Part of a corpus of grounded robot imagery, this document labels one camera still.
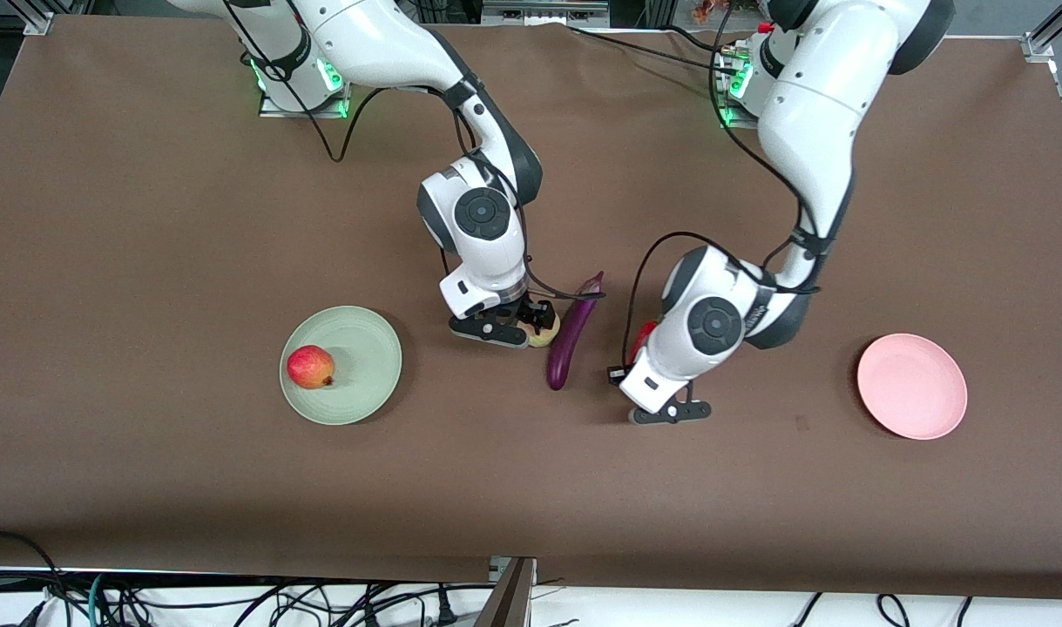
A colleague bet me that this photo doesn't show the purple eggplant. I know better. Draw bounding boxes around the purple eggplant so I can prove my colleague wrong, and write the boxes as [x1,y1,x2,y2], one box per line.
[545,271,605,392]

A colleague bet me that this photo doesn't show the red pomegranate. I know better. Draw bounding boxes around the red pomegranate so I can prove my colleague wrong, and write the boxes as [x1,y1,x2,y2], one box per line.
[287,345,336,390]

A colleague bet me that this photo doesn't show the brown table cover sheet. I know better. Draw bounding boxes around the brown table cover sheet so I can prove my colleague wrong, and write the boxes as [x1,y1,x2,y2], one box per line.
[0,16,1062,602]

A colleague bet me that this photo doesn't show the pale green round plate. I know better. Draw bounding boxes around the pale green round plate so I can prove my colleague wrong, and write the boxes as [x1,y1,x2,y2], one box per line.
[279,305,403,427]

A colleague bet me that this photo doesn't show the pink round plate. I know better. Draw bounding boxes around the pink round plate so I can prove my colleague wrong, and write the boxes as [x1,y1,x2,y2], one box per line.
[856,333,969,442]

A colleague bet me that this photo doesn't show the grey metal rack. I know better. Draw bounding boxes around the grey metal rack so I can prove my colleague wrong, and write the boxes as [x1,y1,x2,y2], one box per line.
[481,0,611,28]

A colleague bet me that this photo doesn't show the orange background object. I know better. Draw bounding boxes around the orange background object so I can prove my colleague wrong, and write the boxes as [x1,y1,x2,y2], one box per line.
[692,0,763,24]

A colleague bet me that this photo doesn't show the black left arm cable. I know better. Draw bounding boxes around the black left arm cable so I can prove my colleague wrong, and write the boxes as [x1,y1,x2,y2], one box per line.
[620,0,824,372]

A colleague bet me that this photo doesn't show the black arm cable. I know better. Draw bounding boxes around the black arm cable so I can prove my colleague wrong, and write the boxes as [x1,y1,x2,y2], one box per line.
[224,0,607,306]
[620,0,824,372]

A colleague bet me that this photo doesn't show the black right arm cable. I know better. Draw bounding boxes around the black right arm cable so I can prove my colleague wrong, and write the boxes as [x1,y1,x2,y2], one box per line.
[224,0,607,306]

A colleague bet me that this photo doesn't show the aluminium profile post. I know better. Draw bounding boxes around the aluminium profile post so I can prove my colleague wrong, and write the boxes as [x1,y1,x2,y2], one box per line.
[472,556,538,627]

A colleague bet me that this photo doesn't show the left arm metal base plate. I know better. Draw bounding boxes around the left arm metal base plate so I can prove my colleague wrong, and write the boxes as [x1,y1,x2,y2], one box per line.
[718,48,767,131]

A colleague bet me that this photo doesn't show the black cable on table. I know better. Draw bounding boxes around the black cable on table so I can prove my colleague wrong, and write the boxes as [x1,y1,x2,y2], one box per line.
[565,24,747,72]

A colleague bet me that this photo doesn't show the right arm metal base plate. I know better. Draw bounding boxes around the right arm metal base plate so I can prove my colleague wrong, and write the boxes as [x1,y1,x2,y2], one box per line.
[258,52,352,119]

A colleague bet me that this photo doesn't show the black floor cable tangle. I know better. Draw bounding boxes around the black floor cable tangle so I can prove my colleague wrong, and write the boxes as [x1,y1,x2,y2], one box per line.
[104,575,497,627]

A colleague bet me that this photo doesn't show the teal floor cable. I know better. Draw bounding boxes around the teal floor cable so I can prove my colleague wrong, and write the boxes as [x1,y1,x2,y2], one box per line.
[86,572,112,627]

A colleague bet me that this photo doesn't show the black floor cable loop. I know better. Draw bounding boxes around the black floor cable loop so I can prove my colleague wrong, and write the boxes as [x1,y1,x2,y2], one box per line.
[0,529,71,627]

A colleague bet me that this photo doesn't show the aluminium frame corner bracket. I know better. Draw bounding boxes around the aluminium frame corner bracket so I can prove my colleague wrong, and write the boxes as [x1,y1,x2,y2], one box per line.
[21,0,57,37]
[1021,0,1062,64]

